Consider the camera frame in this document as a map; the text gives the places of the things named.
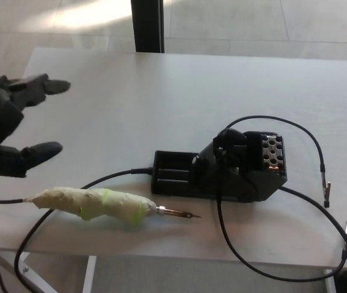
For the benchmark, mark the white table leg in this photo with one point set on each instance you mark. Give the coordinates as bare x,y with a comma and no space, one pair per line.
329,282
90,274

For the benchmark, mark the white diagonal table brace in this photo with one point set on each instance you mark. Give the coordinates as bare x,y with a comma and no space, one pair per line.
11,265

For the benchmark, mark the black soldering iron base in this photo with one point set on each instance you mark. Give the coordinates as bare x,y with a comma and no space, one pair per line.
253,183

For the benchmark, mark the tape-wrapped soldering iron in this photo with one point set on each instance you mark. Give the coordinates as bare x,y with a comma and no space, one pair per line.
106,203

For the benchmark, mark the black vertical pillar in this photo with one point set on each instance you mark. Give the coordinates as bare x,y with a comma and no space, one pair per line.
147,26

